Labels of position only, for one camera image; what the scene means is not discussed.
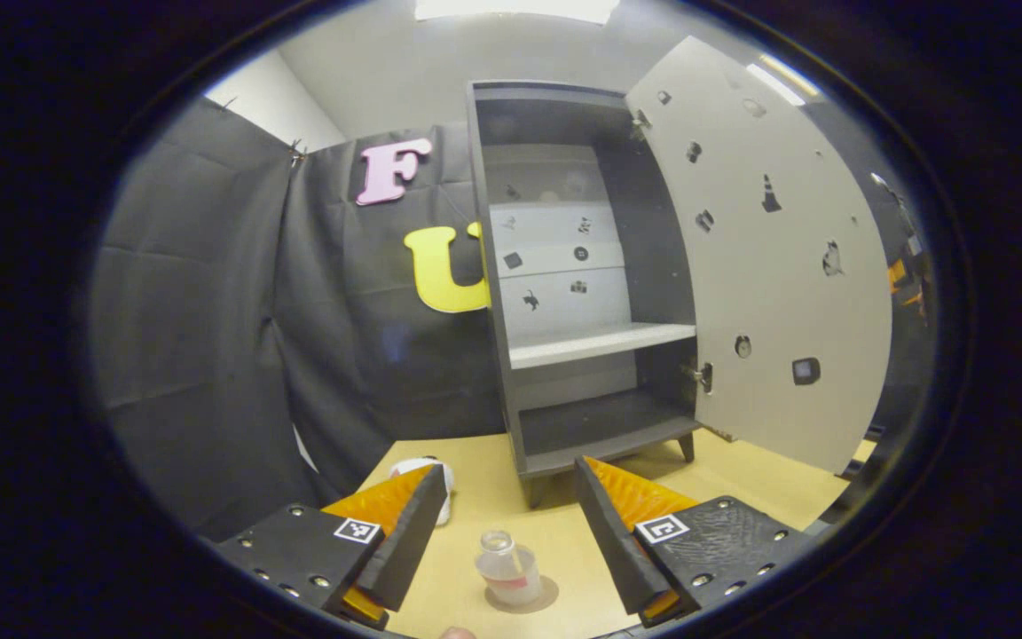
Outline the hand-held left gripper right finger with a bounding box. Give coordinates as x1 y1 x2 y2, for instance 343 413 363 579
574 455 818 629

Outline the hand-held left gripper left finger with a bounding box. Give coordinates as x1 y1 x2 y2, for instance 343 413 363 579
214 463 448 631

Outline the round brown coaster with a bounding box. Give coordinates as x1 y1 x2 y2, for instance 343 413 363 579
484 575 560 615

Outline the clear plastic bottle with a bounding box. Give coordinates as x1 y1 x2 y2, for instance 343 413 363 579
474 530 544 608

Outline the white cabinet shelf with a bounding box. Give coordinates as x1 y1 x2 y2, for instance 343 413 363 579
507 322 698 371

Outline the white plush toy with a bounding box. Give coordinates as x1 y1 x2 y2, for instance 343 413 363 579
387 456 456 526

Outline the narrow ceiling light panel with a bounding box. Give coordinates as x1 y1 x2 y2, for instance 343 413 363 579
746 53 822 106

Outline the black backdrop cloth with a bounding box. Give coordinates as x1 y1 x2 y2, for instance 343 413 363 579
90 98 933 542

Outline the large ceiling light panel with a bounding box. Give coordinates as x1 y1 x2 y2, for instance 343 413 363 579
413 0 620 25

